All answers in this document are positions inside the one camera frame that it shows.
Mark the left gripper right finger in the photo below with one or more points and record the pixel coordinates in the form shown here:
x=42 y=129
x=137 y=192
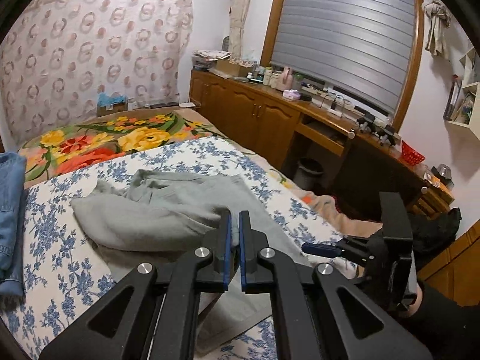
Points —
x=317 y=312

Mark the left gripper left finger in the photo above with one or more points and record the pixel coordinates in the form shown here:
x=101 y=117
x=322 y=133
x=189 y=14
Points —
x=152 y=313

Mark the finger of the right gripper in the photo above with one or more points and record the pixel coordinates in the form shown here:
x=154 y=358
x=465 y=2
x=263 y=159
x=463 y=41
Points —
x=322 y=250

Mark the grey-green shorts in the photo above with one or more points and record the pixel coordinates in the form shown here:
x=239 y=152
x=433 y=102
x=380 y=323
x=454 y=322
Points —
x=161 y=215

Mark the dark waste bin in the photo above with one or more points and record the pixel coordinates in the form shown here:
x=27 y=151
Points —
x=308 y=173

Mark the red plastic basket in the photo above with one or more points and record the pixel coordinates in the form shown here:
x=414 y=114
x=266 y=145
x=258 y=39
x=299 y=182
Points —
x=411 y=156

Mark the long wooden cabinet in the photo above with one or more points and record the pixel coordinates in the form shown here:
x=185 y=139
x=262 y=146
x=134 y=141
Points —
x=357 y=167

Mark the blue floral white quilt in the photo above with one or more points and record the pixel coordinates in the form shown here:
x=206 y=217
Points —
x=63 y=273

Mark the pink bottle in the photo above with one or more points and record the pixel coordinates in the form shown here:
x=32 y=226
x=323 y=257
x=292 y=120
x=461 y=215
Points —
x=285 y=80

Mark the colourful flower blanket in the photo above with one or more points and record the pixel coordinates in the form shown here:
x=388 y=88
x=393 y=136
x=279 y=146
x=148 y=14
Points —
x=66 y=149

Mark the folded blue jeans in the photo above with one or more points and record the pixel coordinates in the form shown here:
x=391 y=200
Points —
x=13 y=197

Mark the grey window blind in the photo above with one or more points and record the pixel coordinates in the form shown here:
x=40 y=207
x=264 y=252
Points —
x=362 y=47

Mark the box with blue item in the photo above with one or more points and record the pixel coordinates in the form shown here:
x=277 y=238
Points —
x=109 y=104

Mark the stack of papers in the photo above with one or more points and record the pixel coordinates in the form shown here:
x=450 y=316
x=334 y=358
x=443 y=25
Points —
x=205 y=59

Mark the hanging beige cloth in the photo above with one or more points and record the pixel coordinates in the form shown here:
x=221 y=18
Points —
x=439 y=19

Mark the patterned lace curtain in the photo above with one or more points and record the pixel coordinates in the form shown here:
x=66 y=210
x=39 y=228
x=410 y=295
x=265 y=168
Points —
x=61 y=56

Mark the tied beige side curtain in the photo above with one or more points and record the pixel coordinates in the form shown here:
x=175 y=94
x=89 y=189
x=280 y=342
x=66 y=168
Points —
x=237 y=19

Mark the white wall shelf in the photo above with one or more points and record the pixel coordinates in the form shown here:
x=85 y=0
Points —
x=462 y=111

